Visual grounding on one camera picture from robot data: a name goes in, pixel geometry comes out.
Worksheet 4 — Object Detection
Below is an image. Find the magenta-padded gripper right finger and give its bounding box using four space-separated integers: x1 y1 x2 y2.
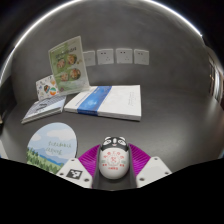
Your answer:
127 142 173 190

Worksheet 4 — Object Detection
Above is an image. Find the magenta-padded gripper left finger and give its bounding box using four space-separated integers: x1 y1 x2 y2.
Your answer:
55 143 103 189

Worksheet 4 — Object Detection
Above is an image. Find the white panda-print computer mouse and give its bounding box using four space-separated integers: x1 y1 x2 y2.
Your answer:
97 135 130 180

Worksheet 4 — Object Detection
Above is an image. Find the round landscape-print mouse pad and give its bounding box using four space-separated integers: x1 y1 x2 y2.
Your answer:
26 122 79 175

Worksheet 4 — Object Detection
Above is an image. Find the grey patterned book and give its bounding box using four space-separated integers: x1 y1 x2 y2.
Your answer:
20 95 68 125

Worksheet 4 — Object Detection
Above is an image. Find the white book with blue band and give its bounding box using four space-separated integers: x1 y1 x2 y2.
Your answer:
63 84 143 122

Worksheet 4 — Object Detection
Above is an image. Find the small colourful printed card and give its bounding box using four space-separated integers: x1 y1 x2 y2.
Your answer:
35 74 60 102

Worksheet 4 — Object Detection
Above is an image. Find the green food-photo sign stand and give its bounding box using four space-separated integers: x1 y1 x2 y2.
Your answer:
47 35 91 97

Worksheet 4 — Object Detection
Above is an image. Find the curved ceiling light strip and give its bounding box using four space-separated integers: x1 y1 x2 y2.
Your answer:
0 0 203 86

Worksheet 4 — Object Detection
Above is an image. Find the white wall socket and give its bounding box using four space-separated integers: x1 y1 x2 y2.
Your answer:
115 47 134 65
82 50 97 67
133 48 150 66
96 48 115 66

